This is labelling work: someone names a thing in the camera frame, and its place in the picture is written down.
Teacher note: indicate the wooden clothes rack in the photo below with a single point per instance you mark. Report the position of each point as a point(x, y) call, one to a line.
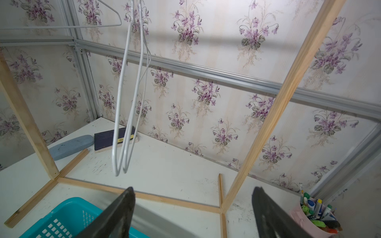
point(329, 10)

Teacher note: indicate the white hanger of red shirt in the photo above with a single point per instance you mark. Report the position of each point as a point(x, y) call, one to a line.
point(71, 26)

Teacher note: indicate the pink pen cup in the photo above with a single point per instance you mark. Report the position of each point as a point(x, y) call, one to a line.
point(314, 217)

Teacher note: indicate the blue fabric glasses case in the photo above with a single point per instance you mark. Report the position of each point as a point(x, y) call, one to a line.
point(70, 147)

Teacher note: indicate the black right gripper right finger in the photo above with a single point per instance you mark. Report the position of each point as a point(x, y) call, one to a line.
point(272, 221)

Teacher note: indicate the white wire hanger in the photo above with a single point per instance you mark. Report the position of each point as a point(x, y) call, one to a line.
point(117, 161)

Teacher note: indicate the teal perforated plastic basket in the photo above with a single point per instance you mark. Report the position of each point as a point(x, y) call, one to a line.
point(68, 219)

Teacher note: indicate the white hanger of teal shirt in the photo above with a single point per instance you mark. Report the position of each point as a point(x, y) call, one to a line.
point(129, 145)

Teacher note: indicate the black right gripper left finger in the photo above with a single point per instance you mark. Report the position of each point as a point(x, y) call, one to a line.
point(115, 221)

